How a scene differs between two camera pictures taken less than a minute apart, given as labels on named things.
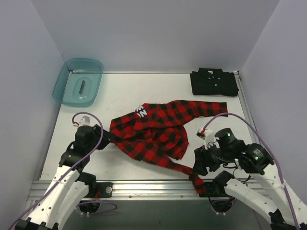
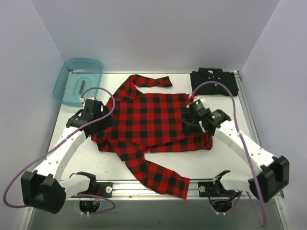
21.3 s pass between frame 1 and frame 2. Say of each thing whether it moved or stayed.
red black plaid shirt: moved
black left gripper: moved
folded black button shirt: stayed
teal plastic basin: stayed
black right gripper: moved
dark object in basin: stayed
